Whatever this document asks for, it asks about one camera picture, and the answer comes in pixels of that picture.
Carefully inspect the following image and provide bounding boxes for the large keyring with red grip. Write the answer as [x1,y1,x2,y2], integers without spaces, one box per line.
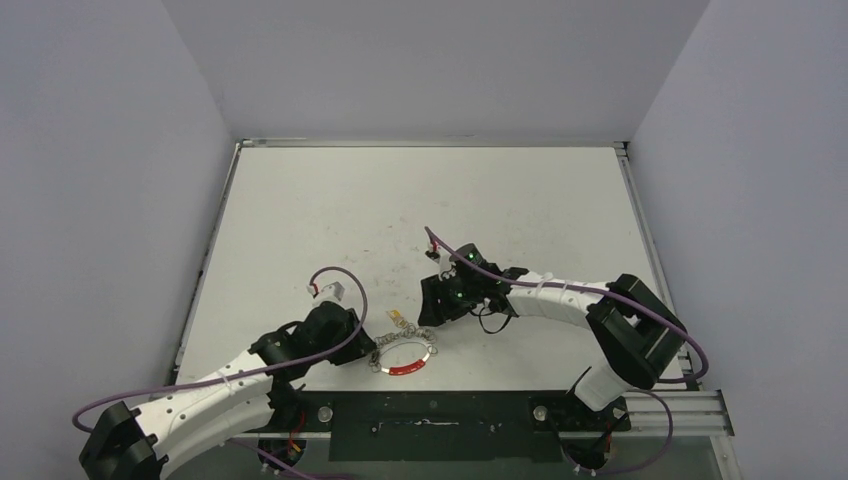
[368,324,438,377]

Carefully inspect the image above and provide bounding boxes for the yellow tagged key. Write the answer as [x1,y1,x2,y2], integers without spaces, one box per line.
[386,310,409,329]

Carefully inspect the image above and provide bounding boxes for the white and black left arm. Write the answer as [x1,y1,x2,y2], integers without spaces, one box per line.
[79,301,377,479]

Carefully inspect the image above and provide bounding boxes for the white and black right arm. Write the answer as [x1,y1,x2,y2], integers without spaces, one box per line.
[418,243,688,429]

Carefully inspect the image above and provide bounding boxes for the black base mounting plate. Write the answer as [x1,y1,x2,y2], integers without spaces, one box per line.
[255,390,631,463]

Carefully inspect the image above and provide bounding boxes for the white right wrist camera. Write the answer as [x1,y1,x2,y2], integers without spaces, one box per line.
[437,251,456,280]

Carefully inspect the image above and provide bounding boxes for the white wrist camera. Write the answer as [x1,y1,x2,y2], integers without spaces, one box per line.
[437,251,456,280]
[318,282,345,302]

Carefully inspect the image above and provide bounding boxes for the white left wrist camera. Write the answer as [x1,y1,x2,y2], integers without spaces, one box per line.
[318,282,345,302]

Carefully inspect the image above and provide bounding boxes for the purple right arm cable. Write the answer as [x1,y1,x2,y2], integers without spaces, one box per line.
[423,225,710,477]

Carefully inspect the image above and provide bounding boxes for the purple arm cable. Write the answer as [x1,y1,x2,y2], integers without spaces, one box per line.
[423,225,710,477]
[71,266,370,480]

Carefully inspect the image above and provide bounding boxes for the aluminium front rail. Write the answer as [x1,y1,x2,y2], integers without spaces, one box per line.
[234,390,732,438]

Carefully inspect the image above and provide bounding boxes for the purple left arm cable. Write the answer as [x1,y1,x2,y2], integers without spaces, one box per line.
[71,266,370,480]

